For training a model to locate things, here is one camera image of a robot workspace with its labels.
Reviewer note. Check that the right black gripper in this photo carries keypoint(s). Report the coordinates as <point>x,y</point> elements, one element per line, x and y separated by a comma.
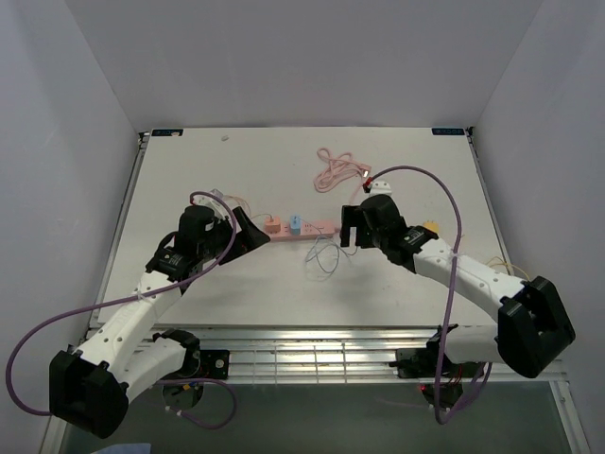
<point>351,217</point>

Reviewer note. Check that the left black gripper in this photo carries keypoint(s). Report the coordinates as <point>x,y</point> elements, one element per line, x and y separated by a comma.
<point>249,238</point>

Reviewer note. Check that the pink charger plug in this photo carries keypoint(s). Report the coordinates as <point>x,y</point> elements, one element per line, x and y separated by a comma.
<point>272,226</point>

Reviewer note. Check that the pink power strip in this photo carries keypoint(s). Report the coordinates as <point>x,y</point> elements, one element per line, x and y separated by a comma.
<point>310,230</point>

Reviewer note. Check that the blue charger plug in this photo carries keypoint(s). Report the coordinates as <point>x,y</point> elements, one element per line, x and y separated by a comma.
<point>295,225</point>

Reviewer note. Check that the yellow charger plug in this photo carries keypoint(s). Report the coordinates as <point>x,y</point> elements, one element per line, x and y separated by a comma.
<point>432,227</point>

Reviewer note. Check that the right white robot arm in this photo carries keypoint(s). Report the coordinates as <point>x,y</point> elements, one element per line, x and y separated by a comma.
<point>530,326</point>

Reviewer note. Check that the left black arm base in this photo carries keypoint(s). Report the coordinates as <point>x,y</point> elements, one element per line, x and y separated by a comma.
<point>208,364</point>

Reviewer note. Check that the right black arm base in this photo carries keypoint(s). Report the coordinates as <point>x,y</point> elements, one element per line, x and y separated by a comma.
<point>422,362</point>

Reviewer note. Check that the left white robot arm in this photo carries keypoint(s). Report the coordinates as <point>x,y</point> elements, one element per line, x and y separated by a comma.
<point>92,387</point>

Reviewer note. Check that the right blue corner label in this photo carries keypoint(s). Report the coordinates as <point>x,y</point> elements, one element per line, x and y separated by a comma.
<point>448,131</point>

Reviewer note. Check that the blue corner label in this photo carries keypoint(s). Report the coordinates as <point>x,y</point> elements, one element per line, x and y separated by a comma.
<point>167,132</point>
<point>448,131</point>

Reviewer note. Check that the left blue corner label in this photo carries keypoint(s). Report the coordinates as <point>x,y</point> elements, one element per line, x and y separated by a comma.
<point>167,132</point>

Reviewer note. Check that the blue cloth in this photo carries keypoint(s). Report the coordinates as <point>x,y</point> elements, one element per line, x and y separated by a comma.
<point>135,448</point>

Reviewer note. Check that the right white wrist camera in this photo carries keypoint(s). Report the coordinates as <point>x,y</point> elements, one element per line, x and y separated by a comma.
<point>375,187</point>

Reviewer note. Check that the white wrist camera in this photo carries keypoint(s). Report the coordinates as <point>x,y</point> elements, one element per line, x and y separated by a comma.
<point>213,202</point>
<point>375,187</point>

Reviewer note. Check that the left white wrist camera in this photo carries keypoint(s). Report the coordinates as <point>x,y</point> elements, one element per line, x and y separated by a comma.
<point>213,202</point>

